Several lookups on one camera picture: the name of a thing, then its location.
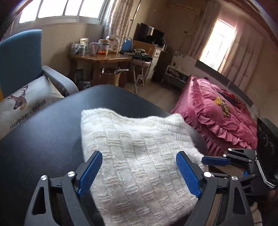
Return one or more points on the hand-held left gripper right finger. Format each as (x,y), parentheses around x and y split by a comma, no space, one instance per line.
(187,173)

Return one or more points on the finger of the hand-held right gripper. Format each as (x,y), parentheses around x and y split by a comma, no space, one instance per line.
(247,180)
(215,161)

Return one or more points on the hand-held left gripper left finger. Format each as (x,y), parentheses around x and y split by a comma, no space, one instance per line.
(90,173)

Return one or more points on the white knit sweater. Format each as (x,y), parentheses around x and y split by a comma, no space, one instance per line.
(134,152)

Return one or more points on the dark red clothes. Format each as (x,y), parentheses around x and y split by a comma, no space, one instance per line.
(232,98)

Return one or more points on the dark clothes pile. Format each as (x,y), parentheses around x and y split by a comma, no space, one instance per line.
(141,53)

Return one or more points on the yellow printed cloth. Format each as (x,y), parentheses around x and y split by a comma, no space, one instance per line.
(222,106)

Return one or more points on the grey bed headboard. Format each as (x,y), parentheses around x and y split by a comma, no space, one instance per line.
(228,81)

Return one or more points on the deer print pillow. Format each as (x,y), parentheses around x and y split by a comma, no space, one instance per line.
(32,108)

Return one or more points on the black plastic bag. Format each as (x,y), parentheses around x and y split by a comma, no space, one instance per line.
(82,81)

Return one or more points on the low white shelf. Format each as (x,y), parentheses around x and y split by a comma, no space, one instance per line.
(177,71)

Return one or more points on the paper shopping bag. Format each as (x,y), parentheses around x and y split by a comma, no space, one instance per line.
(111,77)

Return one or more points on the pink curtain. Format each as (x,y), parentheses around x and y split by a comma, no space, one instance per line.
(245,50)

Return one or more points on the white cabinet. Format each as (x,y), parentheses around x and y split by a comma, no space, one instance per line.
(159,63)

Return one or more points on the wooden desk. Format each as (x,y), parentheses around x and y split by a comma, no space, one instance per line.
(104,58)

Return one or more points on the small bright window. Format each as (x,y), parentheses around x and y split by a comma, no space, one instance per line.
(217,43)

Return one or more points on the bunch of small oranges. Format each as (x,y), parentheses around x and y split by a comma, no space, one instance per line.
(102,52)

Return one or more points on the clear glass jar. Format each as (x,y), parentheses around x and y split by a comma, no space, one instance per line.
(82,49)
(74,49)

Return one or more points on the large lidded glass jar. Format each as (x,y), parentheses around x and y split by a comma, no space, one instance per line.
(103,45)

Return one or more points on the white kitchen appliance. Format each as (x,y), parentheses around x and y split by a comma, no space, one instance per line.
(114,45)

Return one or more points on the grey yellow blue sofa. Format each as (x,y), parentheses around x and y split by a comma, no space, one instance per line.
(21,60)

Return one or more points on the blue folding chair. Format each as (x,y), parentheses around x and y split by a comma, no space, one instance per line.
(128,46)

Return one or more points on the black television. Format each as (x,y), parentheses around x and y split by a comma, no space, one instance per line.
(147,32)

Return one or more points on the patterned beige curtain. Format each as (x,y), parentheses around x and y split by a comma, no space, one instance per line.
(119,19)

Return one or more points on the large barred window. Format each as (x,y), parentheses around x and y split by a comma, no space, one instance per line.
(60,8)

